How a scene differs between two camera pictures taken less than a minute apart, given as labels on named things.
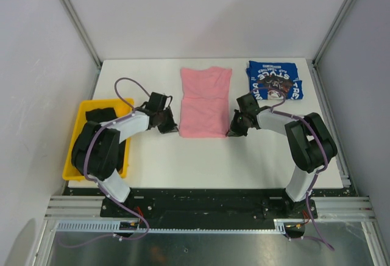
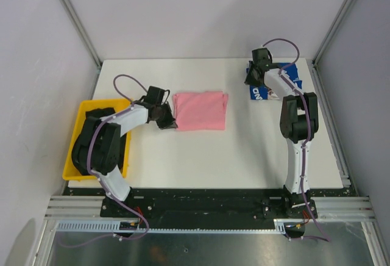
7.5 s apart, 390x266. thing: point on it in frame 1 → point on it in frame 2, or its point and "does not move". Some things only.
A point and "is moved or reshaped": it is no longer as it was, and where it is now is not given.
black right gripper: (234, 130) → (249, 80)
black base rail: (208, 205) does not move
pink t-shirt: (205, 102) is moved or reshaped
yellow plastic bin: (120, 107) does not move
